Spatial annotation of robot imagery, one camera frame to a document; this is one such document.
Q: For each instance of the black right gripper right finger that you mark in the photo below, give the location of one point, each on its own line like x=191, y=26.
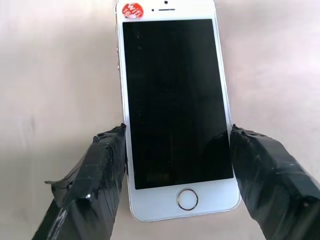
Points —
x=275, y=182

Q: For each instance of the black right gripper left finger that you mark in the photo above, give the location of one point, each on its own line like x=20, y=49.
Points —
x=97, y=180

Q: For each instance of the white smartphone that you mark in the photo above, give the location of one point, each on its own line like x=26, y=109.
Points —
x=175, y=105

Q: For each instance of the red round wifi sticker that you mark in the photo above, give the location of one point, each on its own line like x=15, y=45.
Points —
x=133, y=10

